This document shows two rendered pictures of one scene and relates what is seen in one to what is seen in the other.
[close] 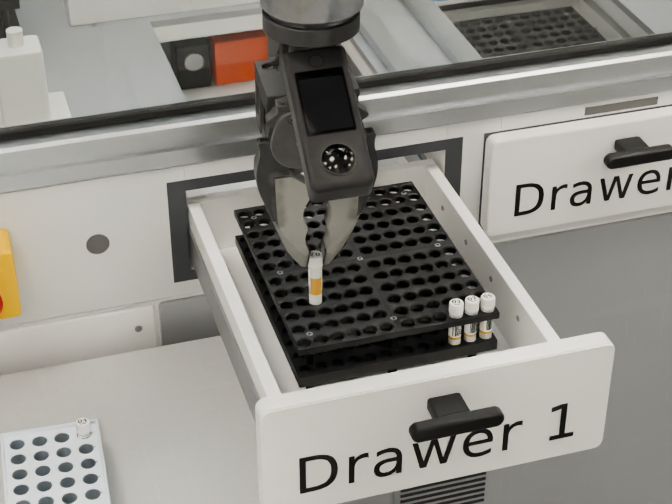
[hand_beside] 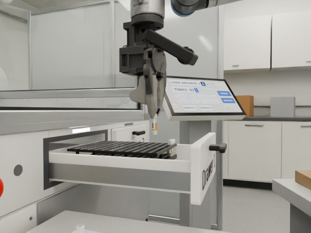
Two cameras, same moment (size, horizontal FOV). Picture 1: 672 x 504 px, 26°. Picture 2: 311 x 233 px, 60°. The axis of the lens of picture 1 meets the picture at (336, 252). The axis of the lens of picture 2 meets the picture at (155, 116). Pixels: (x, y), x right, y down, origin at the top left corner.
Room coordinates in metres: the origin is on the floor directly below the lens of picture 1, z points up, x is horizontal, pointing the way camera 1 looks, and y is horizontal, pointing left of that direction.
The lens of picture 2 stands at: (0.62, 0.49, 0.99)
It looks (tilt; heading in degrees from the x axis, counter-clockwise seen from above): 1 degrees down; 305
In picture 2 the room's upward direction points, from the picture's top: straight up
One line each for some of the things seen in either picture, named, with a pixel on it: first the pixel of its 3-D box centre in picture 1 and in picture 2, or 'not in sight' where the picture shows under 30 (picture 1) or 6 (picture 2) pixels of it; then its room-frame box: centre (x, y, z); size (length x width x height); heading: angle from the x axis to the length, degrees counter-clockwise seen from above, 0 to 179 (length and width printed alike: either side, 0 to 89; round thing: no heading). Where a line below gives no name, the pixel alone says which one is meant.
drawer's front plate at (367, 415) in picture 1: (437, 424); (205, 161); (0.87, -0.08, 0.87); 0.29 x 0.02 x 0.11; 107
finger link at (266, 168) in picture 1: (285, 168); (150, 74); (0.95, 0.04, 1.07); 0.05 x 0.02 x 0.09; 102
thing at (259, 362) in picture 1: (356, 286); (122, 160); (1.07, -0.02, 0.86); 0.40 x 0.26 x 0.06; 17
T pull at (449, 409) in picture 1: (451, 414); (217, 147); (0.85, -0.09, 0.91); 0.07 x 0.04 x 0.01; 107
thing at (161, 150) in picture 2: (397, 327); (164, 148); (0.97, -0.05, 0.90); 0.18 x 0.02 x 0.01; 107
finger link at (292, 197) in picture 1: (286, 205); (142, 96); (0.97, 0.04, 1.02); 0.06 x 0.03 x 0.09; 12
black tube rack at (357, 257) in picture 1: (359, 287); (126, 158); (1.07, -0.02, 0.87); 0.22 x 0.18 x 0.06; 17
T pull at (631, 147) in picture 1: (634, 150); (137, 132); (1.25, -0.30, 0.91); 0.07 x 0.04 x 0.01; 107
